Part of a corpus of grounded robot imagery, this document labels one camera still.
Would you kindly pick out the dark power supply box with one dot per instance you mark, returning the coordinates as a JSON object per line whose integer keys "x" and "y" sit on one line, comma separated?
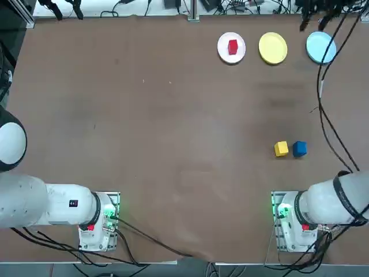
{"x": 210, "y": 4}

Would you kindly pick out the light blue plate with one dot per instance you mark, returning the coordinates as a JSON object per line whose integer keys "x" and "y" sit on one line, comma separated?
{"x": 318, "y": 47}

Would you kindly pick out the red and black device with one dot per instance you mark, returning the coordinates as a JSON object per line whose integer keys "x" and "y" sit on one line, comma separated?
{"x": 239, "y": 3}

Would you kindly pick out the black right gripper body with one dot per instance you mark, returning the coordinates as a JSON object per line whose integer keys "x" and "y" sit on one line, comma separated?
{"x": 320, "y": 5}

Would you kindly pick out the blue cube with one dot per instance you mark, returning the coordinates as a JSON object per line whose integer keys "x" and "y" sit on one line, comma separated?
{"x": 299, "y": 149}

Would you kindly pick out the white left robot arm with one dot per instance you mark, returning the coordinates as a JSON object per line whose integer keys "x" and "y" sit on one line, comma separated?
{"x": 57, "y": 205}

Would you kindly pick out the red cube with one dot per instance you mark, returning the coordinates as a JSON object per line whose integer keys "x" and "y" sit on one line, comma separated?
{"x": 233, "y": 47}

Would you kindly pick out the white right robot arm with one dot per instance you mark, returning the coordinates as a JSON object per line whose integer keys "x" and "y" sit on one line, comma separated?
{"x": 325, "y": 202}

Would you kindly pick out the yellow plate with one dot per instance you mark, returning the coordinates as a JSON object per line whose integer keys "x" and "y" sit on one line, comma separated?
{"x": 273, "y": 48}

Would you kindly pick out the white plate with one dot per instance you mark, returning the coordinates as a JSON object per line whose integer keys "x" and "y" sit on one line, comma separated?
{"x": 225, "y": 53}

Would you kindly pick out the yellow cube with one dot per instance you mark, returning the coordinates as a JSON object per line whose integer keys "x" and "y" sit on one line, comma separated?
{"x": 281, "y": 149}

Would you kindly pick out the aluminium camera post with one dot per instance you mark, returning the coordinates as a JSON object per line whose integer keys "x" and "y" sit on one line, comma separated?
{"x": 193, "y": 11}

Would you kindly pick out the aluminium frame profile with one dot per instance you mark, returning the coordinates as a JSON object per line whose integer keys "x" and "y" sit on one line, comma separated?
{"x": 27, "y": 20}

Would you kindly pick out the black power brick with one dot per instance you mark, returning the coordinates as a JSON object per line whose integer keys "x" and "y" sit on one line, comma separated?
{"x": 172, "y": 3}

